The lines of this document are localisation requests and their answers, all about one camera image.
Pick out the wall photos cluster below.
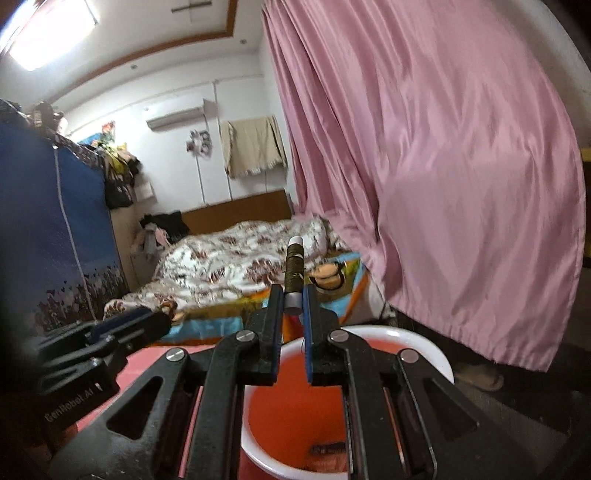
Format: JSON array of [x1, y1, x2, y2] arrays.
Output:
[[185, 130, 213, 158]]

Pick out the brown dried peel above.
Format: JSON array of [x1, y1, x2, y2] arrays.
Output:
[[308, 441, 346, 456]]

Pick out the blue fabric wardrobe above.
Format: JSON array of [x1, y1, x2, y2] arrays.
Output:
[[1, 101, 128, 334]]

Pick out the hanging bags and clothes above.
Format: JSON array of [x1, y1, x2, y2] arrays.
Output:
[[80, 121, 154, 210]]

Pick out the pink curtain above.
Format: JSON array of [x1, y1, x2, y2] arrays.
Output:
[[263, 1, 586, 372]]

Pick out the dark thread spool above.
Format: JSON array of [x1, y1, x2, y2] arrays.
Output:
[[284, 236, 304, 316]]

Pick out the clothes pile on nightstand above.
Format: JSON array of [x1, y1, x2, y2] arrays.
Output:
[[130, 211, 190, 257]]

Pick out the beige hanging towel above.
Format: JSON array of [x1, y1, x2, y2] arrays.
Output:
[[219, 116, 287, 179]]

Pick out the orange trash bin white rim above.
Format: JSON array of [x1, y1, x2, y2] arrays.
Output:
[[239, 324, 456, 480]]

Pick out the hat on wardrobe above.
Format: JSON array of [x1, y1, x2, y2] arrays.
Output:
[[31, 101, 64, 131]]

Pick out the wooden headboard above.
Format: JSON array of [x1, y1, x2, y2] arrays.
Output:
[[181, 190, 293, 235]]

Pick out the colourful cartoon bed sheet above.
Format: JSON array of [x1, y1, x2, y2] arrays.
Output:
[[158, 252, 376, 346]]

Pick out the pink plaid blanket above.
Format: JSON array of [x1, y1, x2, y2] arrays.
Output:
[[76, 344, 213, 432]]

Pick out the white air conditioner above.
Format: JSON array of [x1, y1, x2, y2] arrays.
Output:
[[146, 97, 204, 130]]

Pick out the floral white duvet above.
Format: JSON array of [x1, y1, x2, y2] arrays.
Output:
[[104, 218, 348, 318]]

